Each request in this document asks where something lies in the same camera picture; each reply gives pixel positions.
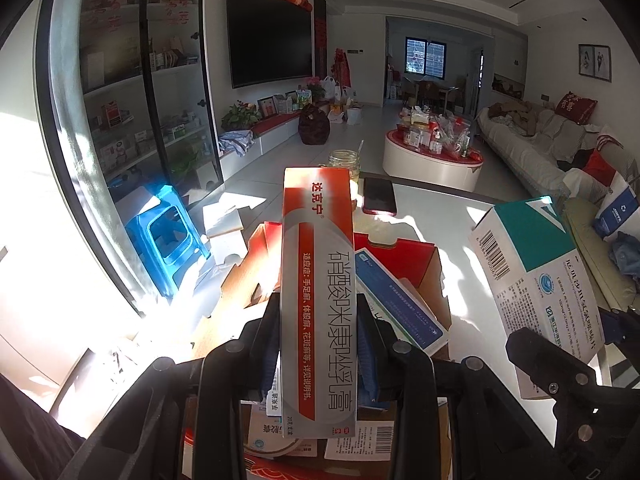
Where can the black wall television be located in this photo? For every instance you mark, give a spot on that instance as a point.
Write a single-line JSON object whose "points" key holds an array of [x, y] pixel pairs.
{"points": [[268, 40]]}

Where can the red white ointment box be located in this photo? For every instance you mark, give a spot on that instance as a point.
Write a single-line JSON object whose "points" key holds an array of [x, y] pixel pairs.
{"points": [[318, 305]]}

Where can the glass jar yellow label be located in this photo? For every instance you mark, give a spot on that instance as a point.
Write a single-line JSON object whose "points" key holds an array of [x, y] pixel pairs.
{"points": [[347, 159]]}

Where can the red cardboard fruit box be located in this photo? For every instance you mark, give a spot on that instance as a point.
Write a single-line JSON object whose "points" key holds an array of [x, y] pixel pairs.
{"points": [[218, 446]]}

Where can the white blue-green medicine box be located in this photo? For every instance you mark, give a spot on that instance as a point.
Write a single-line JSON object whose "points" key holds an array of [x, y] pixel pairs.
{"points": [[390, 301]]}

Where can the white covered long sofa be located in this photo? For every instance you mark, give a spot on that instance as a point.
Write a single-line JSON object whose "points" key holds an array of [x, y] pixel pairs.
{"points": [[532, 141]]}

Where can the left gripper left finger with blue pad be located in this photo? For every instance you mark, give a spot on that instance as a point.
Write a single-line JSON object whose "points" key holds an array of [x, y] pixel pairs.
{"points": [[263, 342]]}

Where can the potted green plant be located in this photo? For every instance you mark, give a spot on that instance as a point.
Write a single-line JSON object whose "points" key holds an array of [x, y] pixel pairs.
{"points": [[241, 116]]}

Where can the white repaglinide medicine box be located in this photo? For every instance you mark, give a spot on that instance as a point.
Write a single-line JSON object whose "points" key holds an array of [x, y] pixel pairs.
{"points": [[266, 437]]}

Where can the teal white medicine box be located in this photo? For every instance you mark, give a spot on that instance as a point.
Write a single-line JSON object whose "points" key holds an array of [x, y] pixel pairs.
{"points": [[537, 277]]}

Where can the blue plastic stool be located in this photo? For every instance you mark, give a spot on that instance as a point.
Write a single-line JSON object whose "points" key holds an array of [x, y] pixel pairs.
{"points": [[163, 235]]}

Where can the narrow white barcode box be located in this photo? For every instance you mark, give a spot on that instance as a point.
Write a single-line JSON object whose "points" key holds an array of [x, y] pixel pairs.
{"points": [[371, 442]]}

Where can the round red-top coffee table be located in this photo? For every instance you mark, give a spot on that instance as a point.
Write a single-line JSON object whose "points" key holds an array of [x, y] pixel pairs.
{"points": [[432, 148]]}

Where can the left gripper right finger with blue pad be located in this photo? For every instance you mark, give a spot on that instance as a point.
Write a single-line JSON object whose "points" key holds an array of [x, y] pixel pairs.
{"points": [[377, 375]]}

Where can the blue denim clothes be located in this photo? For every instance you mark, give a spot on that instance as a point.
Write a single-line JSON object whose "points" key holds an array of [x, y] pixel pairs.
{"points": [[624, 252]]}

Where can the red cushion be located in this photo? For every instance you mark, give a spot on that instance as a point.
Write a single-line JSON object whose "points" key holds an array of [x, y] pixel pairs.
{"points": [[576, 108]]}

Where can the white blue shopping bag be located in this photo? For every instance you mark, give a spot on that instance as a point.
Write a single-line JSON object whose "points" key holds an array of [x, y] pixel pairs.
{"points": [[619, 211]]}

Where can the dark red bag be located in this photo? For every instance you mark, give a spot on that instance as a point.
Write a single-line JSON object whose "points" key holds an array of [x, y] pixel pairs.
{"points": [[313, 125]]}

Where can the dark red smartphone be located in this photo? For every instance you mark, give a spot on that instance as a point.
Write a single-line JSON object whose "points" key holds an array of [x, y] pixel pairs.
{"points": [[378, 197]]}

